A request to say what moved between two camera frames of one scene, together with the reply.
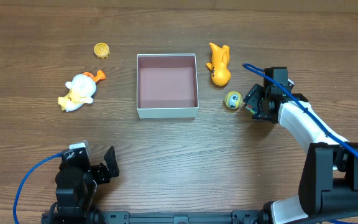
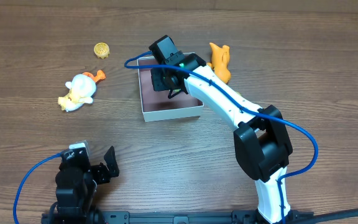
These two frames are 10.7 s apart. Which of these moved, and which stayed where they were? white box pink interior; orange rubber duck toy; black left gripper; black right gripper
Moved: black right gripper
Stayed: orange rubber duck toy; white box pink interior; black left gripper
